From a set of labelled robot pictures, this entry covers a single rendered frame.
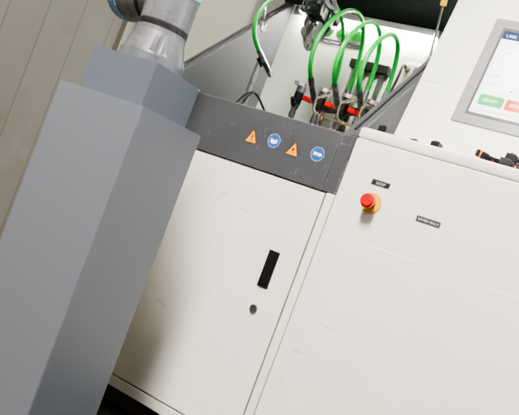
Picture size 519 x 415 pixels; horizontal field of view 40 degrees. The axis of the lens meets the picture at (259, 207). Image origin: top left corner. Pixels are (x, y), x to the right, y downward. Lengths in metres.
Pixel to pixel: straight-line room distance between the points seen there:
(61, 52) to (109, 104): 2.24
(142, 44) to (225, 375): 0.87
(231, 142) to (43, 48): 1.84
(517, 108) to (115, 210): 1.11
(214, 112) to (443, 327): 0.87
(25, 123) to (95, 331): 2.21
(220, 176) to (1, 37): 1.76
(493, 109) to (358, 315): 0.69
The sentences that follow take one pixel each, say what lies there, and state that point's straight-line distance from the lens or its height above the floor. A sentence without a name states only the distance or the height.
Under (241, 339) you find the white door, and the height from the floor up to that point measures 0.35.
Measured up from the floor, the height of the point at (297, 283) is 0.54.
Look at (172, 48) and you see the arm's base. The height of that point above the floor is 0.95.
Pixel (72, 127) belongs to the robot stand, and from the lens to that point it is 1.57.
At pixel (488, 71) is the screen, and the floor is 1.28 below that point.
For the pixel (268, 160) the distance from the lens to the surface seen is 1.91.
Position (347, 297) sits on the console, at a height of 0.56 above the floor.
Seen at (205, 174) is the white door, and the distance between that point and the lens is 2.00.
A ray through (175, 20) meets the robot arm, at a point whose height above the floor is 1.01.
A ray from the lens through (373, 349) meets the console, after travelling 1.74.
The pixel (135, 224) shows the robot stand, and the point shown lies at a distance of 1.57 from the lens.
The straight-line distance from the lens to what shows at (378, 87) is 2.42.
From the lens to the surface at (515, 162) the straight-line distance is 1.83.
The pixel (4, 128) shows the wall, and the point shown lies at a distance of 3.61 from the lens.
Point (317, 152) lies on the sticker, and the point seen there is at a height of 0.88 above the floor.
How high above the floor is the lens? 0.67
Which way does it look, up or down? 1 degrees up
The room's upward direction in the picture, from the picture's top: 21 degrees clockwise
